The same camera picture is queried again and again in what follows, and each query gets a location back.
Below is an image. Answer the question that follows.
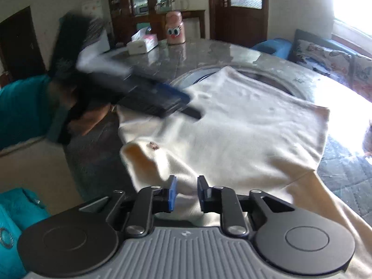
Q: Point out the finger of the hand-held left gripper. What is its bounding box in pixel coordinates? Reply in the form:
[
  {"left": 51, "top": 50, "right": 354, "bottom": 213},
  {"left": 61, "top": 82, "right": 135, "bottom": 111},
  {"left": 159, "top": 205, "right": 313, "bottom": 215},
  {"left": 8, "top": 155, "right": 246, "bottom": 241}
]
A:
[
  {"left": 116, "top": 74, "right": 191, "bottom": 105},
  {"left": 119, "top": 91, "right": 202, "bottom": 120}
]

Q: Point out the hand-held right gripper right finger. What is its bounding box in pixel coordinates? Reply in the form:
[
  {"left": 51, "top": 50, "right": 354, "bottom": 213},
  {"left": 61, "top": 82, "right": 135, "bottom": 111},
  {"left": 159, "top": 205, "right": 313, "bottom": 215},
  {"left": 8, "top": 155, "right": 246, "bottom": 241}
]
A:
[{"left": 197, "top": 176, "right": 295, "bottom": 237}]

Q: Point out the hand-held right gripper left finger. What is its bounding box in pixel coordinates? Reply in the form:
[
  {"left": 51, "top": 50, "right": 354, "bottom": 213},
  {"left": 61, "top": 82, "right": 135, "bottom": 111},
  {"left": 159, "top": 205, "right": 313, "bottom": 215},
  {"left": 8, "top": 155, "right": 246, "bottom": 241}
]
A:
[{"left": 78, "top": 176, "right": 178, "bottom": 237}]

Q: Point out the cream shirt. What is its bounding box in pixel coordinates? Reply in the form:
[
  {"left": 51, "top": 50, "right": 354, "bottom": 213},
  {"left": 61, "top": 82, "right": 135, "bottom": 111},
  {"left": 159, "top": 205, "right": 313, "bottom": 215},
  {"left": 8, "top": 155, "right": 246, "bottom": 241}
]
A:
[{"left": 116, "top": 65, "right": 372, "bottom": 279}]

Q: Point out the white tissue box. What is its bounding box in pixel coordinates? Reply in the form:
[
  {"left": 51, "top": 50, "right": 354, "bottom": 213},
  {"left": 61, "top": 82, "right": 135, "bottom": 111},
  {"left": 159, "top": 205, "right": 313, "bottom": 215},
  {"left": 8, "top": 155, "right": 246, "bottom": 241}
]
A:
[{"left": 126, "top": 26, "right": 159, "bottom": 55}]

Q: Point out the plain dark wooden door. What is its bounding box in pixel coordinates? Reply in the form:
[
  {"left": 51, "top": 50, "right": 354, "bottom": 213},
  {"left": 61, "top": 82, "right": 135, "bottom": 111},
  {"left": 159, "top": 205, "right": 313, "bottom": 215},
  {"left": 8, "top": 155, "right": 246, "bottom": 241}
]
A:
[{"left": 0, "top": 6, "right": 47, "bottom": 88}]

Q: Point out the pink cartoon-face bottle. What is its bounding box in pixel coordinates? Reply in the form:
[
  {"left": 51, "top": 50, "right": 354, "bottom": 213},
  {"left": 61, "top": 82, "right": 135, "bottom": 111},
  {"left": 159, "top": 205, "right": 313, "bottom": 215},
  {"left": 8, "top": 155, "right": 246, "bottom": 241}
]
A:
[{"left": 166, "top": 12, "right": 187, "bottom": 45}]

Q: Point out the dark wooden display cabinet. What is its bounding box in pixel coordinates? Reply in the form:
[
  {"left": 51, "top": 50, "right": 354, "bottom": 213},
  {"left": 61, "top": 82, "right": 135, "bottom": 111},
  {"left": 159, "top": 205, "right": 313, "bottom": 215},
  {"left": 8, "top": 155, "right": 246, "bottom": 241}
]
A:
[{"left": 106, "top": 0, "right": 205, "bottom": 48}]

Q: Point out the person's teal jacket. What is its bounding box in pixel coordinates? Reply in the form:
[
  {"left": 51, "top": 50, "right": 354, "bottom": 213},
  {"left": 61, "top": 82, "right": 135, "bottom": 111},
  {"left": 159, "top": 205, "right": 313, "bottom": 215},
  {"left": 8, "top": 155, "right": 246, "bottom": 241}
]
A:
[{"left": 0, "top": 74, "right": 60, "bottom": 279}]

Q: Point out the frosted glass wooden door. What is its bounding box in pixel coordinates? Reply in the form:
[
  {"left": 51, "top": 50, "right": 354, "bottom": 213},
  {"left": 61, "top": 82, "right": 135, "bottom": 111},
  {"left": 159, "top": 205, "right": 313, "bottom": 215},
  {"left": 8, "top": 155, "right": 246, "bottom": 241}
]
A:
[{"left": 208, "top": 0, "right": 269, "bottom": 47}]

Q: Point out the blue sofa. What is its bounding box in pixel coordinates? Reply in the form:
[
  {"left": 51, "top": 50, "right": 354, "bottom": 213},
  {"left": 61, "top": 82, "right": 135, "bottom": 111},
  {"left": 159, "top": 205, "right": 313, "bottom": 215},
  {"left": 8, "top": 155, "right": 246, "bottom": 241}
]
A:
[{"left": 251, "top": 28, "right": 372, "bottom": 103}]

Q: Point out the butterfly print cushion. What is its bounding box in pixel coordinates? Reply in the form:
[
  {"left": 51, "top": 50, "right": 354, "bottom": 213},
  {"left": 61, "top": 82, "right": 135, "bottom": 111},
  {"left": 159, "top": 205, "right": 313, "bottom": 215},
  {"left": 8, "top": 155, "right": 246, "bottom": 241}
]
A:
[
  {"left": 351, "top": 55, "right": 372, "bottom": 103},
  {"left": 296, "top": 39, "right": 354, "bottom": 74}
]

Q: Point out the bright window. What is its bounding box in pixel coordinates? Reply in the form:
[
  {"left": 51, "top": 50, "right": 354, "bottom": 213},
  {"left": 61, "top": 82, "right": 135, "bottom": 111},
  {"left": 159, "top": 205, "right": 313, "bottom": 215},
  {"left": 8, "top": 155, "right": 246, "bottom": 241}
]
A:
[{"left": 331, "top": 0, "right": 372, "bottom": 53}]

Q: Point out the white wall calendar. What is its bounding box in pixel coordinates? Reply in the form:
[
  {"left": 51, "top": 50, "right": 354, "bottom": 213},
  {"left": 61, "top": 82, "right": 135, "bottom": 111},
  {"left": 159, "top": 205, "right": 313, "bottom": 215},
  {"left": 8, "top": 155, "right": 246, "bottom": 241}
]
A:
[{"left": 81, "top": 0, "right": 104, "bottom": 21}]

